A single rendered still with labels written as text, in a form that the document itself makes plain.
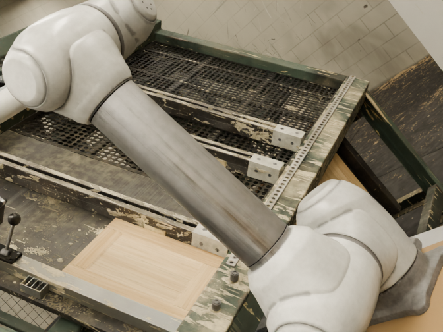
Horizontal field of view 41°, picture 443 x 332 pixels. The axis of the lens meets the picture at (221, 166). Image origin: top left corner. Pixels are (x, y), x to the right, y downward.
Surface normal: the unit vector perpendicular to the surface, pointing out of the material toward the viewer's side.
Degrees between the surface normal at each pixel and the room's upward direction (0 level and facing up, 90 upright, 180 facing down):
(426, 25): 90
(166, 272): 51
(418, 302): 10
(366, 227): 78
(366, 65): 90
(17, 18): 90
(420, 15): 90
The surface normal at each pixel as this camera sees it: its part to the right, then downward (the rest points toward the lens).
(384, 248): 0.69, -0.27
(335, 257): 0.50, -0.59
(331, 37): -0.51, 0.54
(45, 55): 0.34, -0.23
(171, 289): 0.10, -0.84
